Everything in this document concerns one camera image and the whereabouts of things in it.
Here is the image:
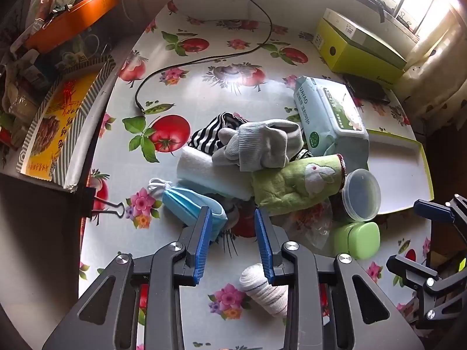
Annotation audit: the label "window frame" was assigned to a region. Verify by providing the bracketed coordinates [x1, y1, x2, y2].
[321, 0, 464, 44]

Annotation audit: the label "black phone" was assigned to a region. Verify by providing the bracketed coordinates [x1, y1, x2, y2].
[343, 73, 391, 103]

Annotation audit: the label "grey socks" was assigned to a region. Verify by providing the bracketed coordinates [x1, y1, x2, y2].
[212, 118, 305, 171]

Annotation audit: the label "yellow printed cardboard box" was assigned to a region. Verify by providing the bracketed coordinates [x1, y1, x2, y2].
[15, 55, 117, 193]

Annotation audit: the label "pile of plastic packets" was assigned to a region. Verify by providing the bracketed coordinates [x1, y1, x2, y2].
[0, 55, 48, 146]

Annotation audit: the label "green rabbit towel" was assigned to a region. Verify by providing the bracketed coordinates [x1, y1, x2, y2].
[251, 153, 347, 216]

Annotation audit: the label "brown wooden cabinet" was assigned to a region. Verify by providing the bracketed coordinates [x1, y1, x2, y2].
[412, 117, 467, 205]

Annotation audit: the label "blue face mask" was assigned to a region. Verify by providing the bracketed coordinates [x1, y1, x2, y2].
[148, 178, 229, 242]

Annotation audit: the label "clear round plastic container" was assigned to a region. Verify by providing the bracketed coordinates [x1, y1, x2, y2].
[337, 168, 382, 224]

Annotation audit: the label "clear plastic bag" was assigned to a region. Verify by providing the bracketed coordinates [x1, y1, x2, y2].
[270, 199, 334, 252]

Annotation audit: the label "floral printed tablecloth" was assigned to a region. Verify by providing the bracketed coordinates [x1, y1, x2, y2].
[78, 0, 435, 350]

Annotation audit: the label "white and green flat box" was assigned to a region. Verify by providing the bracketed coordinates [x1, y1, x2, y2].
[322, 7, 408, 70]

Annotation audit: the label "yellow-green cardboard box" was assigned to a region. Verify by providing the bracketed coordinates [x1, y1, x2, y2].
[313, 18, 407, 88]

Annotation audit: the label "black binder clip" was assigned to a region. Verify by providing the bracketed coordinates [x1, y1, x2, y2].
[78, 186, 125, 221]

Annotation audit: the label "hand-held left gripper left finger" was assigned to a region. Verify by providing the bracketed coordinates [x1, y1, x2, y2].
[42, 206, 214, 350]

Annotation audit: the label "yellow-green box lid tray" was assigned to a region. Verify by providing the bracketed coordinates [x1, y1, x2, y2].
[343, 128, 435, 216]

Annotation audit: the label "wet wipes pack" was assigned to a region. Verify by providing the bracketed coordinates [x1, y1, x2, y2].
[293, 76, 370, 157]

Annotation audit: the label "black cable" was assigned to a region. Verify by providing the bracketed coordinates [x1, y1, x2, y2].
[134, 0, 273, 114]

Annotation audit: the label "orange tray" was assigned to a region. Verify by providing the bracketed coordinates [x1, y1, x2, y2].
[24, 0, 121, 53]

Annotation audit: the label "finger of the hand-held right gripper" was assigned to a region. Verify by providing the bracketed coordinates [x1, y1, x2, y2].
[386, 254, 467, 329]
[413, 194, 467, 241]

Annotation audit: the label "cream dotted curtain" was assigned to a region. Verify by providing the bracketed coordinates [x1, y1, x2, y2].
[394, 7, 467, 121]

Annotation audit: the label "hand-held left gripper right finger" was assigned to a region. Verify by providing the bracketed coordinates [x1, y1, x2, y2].
[254, 208, 426, 350]

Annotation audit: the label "light green soap box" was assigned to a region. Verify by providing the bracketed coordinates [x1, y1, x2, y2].
[333, 222, 381, 261]

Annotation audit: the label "white cloth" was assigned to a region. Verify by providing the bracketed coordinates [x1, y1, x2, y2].
[177, 146, 254, 201]

